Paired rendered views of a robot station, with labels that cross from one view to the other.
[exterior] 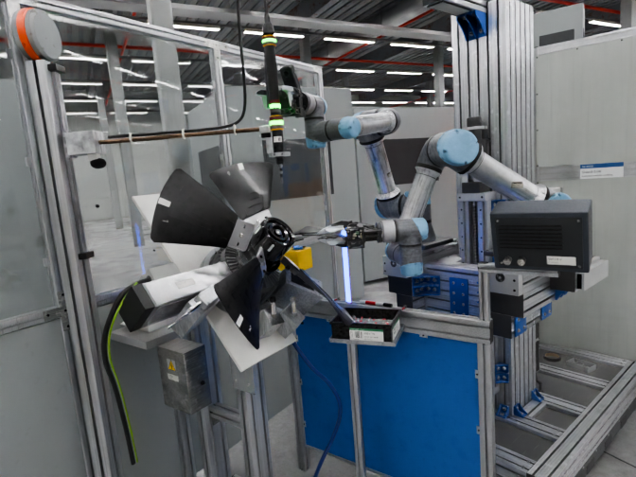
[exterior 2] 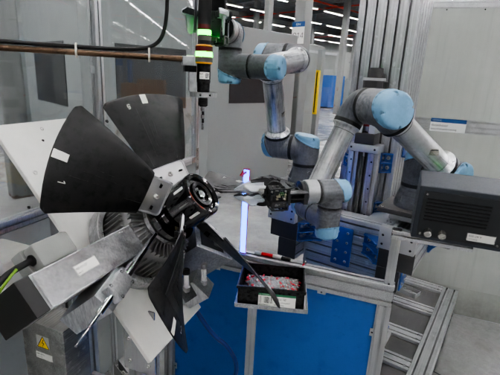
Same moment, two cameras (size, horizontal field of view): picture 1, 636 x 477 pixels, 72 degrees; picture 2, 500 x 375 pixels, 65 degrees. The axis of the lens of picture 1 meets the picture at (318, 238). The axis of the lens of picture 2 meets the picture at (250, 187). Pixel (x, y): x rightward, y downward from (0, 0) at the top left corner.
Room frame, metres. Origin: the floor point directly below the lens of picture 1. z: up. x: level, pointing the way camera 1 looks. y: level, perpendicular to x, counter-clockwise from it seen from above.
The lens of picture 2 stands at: (0.40, 0.27, 1.51)
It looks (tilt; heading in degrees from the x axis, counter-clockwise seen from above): 16 degrees down; 344
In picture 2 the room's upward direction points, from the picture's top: 3 degrees clockwise
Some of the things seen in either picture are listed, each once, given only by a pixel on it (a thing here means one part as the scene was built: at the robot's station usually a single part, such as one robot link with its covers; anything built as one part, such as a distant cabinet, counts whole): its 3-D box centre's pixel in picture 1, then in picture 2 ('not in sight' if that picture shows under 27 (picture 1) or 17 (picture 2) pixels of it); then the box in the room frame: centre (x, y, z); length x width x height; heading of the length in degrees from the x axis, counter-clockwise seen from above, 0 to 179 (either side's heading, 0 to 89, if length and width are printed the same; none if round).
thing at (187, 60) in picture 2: (274, 141); (199, 77); (1.44, 0.11, 1.50); 0.09 x 0.07 x 0.10; 89
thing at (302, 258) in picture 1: (291, 259); not in sight; (1.90, 0.13, 1.02); 0.16 x 0.10 x 0.11; 54
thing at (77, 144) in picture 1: (83, 143); not in sight; (1.45, 0.73, 1.54); 0.10 x 0.07 x 0.09; 89
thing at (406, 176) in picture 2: not in sight; (420, 166); (1.66, -0.80, 1.20); 0.13 x 0.12 x 0.14; 9
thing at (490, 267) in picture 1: (517, 269); (431, 239); (1.35, -0.62, 1.04); 0.24 x 0.03 x 0.03; 54
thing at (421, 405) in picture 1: (378, 401); (262, 350); (1.67, -0.19, 0.45); 0.82 x 0.02 x 0.66; 54
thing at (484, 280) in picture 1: (484, 291); (393, 256); (1.41, -0.54, 0.96); 0.03 x 0.03 x 0.20; 54
